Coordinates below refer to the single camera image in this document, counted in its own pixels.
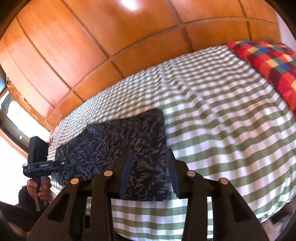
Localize person's left hand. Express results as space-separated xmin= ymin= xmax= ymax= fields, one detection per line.
xmin=26 ymin=178 xmax=52 ymax=205

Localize window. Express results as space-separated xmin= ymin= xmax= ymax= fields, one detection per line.
xmin=0 ymin=89 xmax=50 ymax=153

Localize dark leaf-print pants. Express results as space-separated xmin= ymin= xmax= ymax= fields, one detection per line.
xmin=54 ymin=108 xmax=169 ymax=202

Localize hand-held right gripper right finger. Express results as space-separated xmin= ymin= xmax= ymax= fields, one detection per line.
xmin=166 ymin=148 xmax=270 ymax=241

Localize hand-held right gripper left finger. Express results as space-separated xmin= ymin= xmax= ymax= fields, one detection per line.
xmin=27 ymin=150 xmax=134 ymax=241

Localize red plaid pillow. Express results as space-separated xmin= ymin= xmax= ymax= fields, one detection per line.
xmin=227 ymin=40 xmax=296 ymax=109

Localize green checked bed sheet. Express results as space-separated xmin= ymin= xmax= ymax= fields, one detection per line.
xmin=47 ymin=44 xmax=296 ymax=241

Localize wooden wardrobe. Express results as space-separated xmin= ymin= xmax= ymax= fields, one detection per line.
xmin=0 ymin=0 xmax=281 ymax=132

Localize person's left forearm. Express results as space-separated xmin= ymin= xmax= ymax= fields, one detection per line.
xmin=0 ymin=186 xmax=47 ymax=233

